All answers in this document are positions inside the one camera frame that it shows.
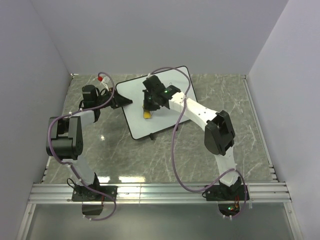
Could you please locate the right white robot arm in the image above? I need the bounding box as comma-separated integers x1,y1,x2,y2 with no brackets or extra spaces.
143,75,242,200

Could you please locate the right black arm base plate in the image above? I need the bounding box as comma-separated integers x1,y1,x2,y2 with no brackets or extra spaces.
201,184,245,202

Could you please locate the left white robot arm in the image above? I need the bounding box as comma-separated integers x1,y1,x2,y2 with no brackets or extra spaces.
46,85,133,201

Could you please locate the yellow bone-shaped eraser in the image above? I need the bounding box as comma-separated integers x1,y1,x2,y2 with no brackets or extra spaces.
143,109,152,119

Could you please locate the aluminium mounting rail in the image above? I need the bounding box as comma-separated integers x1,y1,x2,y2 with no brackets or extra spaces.
27,182,292,205

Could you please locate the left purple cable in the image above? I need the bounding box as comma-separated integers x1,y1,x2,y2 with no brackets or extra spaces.
48,72,118,221

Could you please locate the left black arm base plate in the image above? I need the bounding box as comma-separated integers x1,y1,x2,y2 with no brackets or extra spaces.
71,185,118,202

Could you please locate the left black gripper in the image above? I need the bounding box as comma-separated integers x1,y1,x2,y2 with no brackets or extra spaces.
95,88,133,110

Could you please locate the white whiteboard black frame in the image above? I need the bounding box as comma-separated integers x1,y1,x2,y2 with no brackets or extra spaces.
115,69,198,140

